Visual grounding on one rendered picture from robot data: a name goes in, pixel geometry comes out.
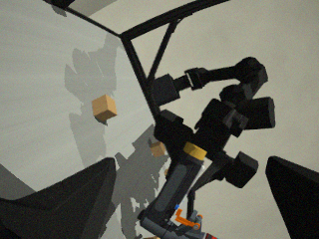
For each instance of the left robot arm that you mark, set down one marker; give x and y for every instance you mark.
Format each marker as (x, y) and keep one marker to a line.
(219, 115)

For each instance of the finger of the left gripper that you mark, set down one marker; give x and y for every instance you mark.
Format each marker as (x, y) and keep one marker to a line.
(223, 163)
(180, 137)

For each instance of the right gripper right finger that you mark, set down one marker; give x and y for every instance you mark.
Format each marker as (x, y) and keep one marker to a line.
(295, 189)

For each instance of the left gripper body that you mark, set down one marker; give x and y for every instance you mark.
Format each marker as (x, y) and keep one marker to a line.
(209, 141)

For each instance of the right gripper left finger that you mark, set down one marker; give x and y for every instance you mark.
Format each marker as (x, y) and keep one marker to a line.
(74, 208)

